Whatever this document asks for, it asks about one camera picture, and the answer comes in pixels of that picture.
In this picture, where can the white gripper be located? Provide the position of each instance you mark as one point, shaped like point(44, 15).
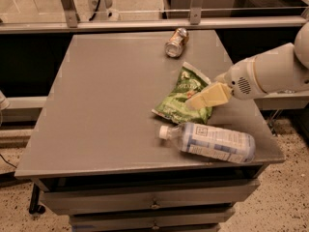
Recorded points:
point(238, 79)

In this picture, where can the metal drawer knob upper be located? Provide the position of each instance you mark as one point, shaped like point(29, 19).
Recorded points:
point(155, 206)

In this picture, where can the upper grey drawer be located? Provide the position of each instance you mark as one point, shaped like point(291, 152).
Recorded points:
point(134, 199)

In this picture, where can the aluminium frame rail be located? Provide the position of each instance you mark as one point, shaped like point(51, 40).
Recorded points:
point(156, 25)

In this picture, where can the lower grey drawer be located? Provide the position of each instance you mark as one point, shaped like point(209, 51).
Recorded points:
point(144, 220)

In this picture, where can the grey drawer cabinet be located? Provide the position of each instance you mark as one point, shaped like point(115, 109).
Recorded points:
point(97, 130)

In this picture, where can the black caster leg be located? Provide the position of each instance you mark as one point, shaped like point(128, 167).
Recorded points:
point(34, 206)

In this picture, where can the green jalapeno chip bag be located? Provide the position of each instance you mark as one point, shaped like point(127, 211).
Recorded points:
point(190, 81)

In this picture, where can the clear blue-label plastic bottle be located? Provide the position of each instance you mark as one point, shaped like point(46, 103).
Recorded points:
point(211, 142)

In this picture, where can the grey drawer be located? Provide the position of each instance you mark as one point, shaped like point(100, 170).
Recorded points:
point(144, 220)
point(134, 199)

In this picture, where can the metal drawer knob lower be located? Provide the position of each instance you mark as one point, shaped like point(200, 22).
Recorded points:
point(155, 227)

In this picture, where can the silver gold soda can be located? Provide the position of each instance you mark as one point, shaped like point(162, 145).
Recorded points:
point(175, 45)

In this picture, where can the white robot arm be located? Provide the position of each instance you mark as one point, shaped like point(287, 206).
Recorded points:
point(285, 67)

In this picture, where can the metal drawer knob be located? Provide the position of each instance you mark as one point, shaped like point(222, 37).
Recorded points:
point(155, 206)
point(155, 227)

